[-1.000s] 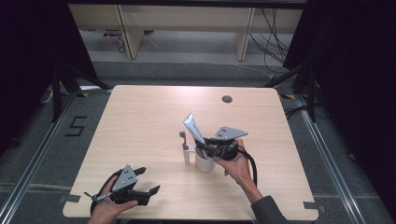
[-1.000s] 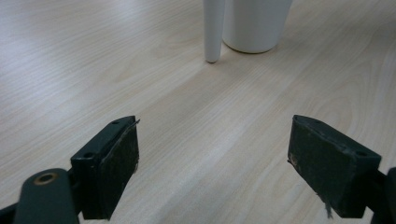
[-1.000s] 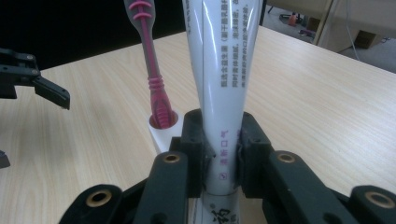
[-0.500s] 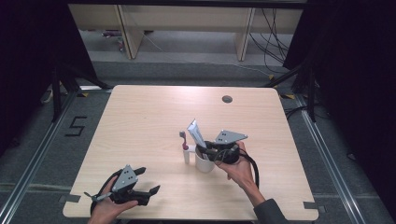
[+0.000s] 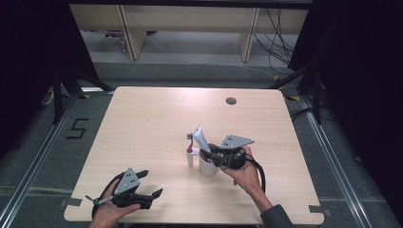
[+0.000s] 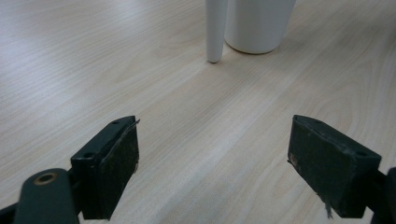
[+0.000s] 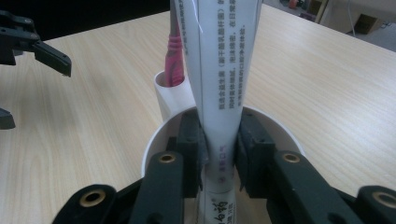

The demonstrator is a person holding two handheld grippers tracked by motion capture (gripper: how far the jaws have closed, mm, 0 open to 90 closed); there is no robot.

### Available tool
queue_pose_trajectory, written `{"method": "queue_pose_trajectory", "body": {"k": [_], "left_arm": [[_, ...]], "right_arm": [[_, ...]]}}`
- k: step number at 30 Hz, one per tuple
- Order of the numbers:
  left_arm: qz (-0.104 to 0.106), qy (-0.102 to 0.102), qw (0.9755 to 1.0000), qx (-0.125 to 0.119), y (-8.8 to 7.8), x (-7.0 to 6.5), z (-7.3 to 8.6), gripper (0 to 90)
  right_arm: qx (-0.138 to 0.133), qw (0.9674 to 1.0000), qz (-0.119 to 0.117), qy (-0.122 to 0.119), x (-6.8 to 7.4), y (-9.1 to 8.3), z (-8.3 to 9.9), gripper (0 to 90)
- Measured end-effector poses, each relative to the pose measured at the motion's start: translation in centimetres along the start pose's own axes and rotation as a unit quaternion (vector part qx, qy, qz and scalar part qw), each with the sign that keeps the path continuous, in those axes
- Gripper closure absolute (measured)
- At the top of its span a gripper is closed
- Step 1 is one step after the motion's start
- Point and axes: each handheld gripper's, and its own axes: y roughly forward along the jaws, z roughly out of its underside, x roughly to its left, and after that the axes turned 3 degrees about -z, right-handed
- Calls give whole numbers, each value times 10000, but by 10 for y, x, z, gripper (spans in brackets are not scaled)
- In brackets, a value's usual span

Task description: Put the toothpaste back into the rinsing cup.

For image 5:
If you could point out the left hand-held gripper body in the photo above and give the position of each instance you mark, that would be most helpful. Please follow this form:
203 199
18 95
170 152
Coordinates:
127 183

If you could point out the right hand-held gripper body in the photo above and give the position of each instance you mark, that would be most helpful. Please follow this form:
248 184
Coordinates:
236 141

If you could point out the white purple toothpaste tube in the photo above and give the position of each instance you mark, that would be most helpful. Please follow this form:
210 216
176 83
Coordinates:
201 137

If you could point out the pink toothbrush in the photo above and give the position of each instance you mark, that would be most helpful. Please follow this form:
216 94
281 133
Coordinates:
190 144

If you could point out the person's right hand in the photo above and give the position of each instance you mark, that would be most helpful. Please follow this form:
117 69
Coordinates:
247 177

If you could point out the person's left hand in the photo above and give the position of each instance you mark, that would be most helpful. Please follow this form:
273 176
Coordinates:
106 215

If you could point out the grey tape piece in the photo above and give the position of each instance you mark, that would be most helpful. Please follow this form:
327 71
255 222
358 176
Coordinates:
71 201
318 209

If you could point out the yellow black floor tape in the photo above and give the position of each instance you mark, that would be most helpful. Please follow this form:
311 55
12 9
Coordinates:
85 96
293 98

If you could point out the black metal stand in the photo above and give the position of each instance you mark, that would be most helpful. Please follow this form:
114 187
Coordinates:
316 98
57 98

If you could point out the beige wooden desk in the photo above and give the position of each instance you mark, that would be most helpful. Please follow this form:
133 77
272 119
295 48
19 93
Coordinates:
190 17

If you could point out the red items under desk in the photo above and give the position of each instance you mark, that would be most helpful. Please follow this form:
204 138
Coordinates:
117 36

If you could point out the black curtain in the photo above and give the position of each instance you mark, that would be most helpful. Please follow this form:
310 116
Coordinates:
364 79
28 63

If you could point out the grey floor rail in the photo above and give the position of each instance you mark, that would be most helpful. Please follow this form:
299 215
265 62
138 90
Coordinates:
38 158
335 164

